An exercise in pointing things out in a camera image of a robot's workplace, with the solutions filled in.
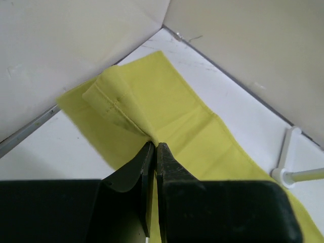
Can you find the white clothes rack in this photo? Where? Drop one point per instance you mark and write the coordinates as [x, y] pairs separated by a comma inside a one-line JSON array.
[[282, 173]]

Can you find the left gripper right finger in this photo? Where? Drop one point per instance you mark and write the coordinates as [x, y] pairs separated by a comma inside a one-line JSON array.
[[191, 210]]

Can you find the yellow-green trousers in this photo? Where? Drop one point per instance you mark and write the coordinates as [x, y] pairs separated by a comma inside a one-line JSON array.
[[147, 100]]

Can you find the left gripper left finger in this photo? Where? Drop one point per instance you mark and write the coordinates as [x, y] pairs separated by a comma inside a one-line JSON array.
[[114, 209]]

